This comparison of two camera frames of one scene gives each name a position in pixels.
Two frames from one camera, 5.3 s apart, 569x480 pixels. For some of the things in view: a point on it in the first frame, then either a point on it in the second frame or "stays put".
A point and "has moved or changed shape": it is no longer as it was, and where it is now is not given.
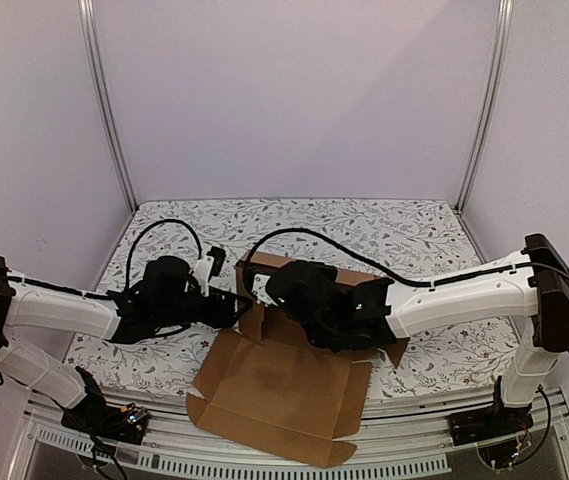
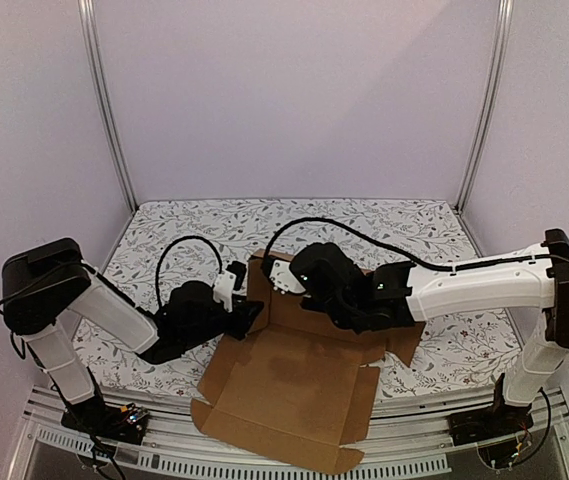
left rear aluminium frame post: [85, 18] stays put
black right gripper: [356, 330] to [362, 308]
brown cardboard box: [269, 383] has moved or changed shape
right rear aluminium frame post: [499, 48] stays put
